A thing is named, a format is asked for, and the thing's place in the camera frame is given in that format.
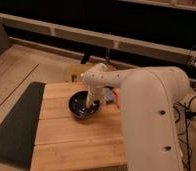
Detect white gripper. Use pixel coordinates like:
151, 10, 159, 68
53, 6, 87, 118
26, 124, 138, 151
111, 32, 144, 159
86, 86, 103, 108

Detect dark ceramic bowl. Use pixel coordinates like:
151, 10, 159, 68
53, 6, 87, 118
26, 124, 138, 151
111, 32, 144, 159
68, 91, 100, 119

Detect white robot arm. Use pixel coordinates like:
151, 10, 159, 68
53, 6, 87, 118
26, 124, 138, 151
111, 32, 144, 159
82, 63, 190, 171

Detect dark green floor mat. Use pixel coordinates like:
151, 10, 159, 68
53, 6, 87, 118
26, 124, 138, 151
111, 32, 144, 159
0, 82, 45, 169

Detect black floor cables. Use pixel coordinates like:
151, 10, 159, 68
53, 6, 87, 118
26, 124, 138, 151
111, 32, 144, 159
172, 78, 196, 171

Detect white shelf rail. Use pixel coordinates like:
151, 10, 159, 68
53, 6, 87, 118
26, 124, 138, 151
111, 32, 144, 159
0, 13, 196, 68

